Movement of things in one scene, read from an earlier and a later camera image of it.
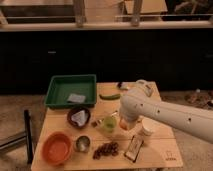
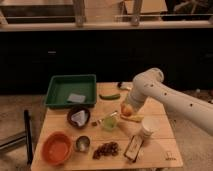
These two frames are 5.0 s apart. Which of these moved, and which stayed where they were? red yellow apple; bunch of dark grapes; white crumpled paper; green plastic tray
Moved: red yellow apple
Stayed: white crumpled paper; bunch of dark grapes; green plastic tray
